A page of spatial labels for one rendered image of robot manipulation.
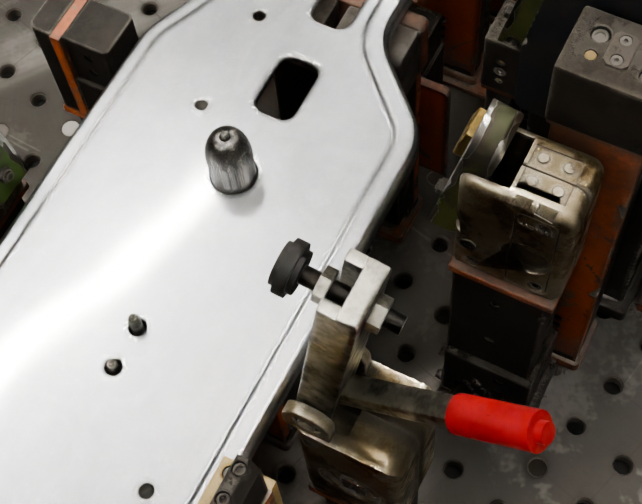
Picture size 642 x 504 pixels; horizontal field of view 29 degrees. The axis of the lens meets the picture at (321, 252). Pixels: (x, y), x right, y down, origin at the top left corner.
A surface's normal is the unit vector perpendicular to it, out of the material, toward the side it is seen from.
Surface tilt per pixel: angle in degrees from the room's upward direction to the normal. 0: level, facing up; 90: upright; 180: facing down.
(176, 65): 0
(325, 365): 90
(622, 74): 0
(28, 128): 0
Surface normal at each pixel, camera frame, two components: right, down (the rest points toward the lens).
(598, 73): -0.06, -0.44
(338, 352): -0.46, 0.81
